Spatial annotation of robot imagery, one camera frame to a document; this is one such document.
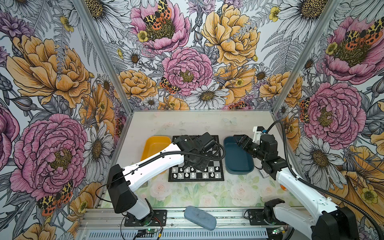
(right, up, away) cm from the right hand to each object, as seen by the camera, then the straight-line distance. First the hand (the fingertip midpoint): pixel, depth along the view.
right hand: (236, 142), depth 81 cm
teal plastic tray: (+4, -12, +11) cm, 17 cm away
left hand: (-20, -11, -8) cm, 25 cm away
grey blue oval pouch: (-19, -34, -9) cm, 40 cm away
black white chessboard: (-11, -17, +6) cm, 22 cm away
